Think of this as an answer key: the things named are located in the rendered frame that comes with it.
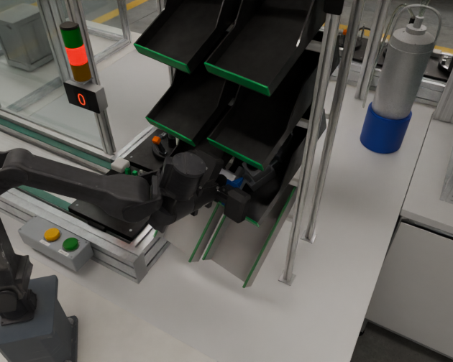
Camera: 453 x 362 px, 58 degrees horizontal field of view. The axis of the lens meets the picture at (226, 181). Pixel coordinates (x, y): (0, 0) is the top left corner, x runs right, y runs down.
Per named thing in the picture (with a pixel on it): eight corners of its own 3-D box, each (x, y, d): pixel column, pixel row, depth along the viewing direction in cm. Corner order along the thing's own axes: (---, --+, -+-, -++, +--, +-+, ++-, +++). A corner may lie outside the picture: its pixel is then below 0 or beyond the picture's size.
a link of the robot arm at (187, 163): (120, 220, 68) (136, 168, 61) (122, 187, 74) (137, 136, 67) (185, 230, 72) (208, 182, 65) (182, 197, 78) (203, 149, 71)
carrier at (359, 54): (363, 65, 190) (369, 38, 181) (313, 53, 199) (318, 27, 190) (376, 44, 205) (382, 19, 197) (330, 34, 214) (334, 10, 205)
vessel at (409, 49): (405, 124, 145) (444, 16, 119) (366, 113, 150) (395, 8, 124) (413, 105, 154) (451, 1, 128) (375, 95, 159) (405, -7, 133)
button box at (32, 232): (77, 272, 113) (71, 259, 109) (23, 243, 121) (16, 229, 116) (94, 254, 118) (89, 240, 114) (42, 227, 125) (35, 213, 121)
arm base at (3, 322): (0, 326, 85) (-12, 311, 81) (4, 299, 90) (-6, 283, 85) (36, 319, 86) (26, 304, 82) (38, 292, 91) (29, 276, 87)
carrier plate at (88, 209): (132, 242, 115) (131, 237, 113) (69, 211, 123) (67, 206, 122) (180, 189, 130) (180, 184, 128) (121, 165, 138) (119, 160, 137)
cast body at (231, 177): (231, 207, 88) (219, 199, 82) (216, 197, 90) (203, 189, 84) (252, 173, 89) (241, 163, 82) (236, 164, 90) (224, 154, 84)
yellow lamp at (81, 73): (83, 83, 117) (79, 67, 114) (70, 79, 119) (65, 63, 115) (95, 75, 120) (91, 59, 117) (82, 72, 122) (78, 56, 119)
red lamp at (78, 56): (78, 67, 114) (74, 50, 110) (65, 63, 115) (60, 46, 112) (91, 59, 117) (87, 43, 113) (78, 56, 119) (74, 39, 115)
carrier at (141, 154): (183, 187, 131) (180, 156, 122) (124, 162, 139) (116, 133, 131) (221, 145, 146) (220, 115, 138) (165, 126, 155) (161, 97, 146)
